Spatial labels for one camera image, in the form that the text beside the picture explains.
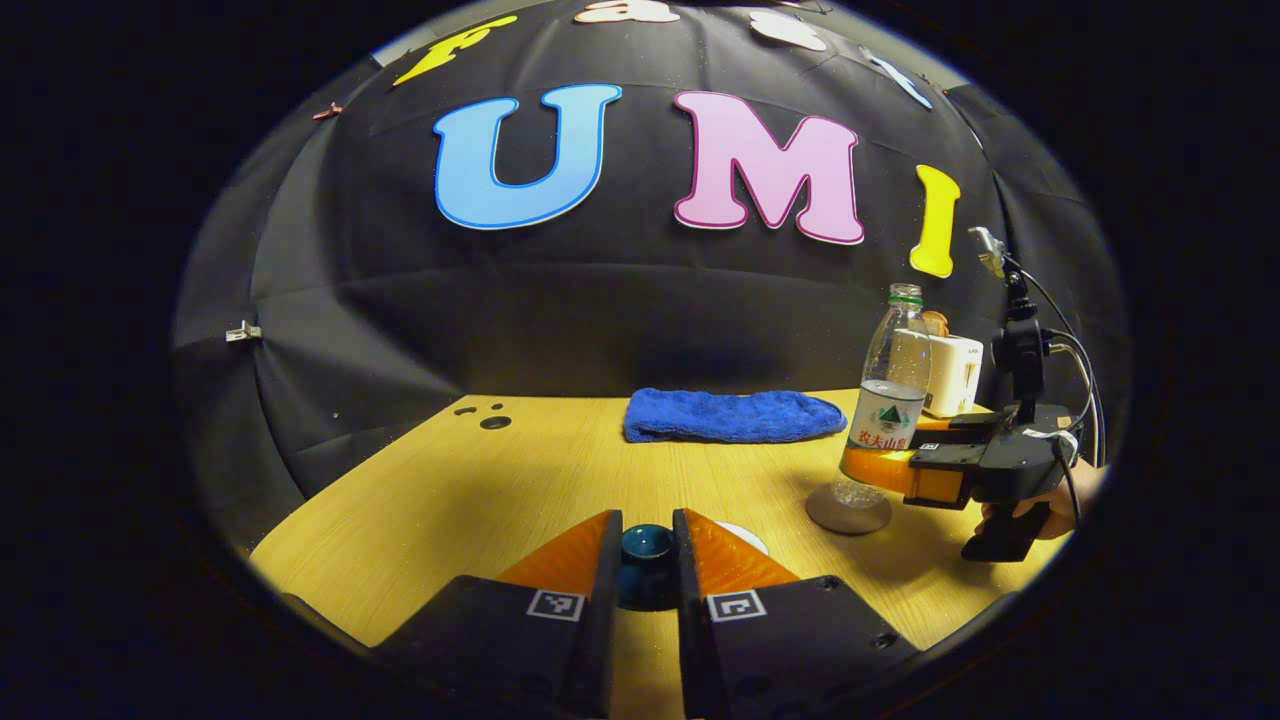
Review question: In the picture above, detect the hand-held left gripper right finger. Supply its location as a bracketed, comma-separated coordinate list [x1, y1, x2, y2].
[672, 508, 921, 720]

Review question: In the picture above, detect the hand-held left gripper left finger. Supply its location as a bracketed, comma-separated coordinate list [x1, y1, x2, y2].
[375, 508, 623, 720]

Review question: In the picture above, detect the clear plastic water bottle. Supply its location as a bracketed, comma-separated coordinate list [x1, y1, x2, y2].
[838, 283, 933, 511]

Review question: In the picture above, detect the dark blue teacup lid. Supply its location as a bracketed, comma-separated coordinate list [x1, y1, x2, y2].
[616, 523, 681, 613]

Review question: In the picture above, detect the round brown coaster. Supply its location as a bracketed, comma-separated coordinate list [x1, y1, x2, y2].
[806, 482, 893, 536]

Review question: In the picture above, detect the white box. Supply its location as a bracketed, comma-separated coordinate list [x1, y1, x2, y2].
[920, 312, 986, 419]

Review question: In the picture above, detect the blue towel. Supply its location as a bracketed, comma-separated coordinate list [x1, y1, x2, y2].
[623, 388, 848, 445]

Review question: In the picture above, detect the black backdrop cloth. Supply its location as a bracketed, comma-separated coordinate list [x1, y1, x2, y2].
[172, 0, 1133, 556]

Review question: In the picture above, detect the black cable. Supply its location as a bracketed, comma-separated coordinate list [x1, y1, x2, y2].
[1005, 255, 1107, 471]

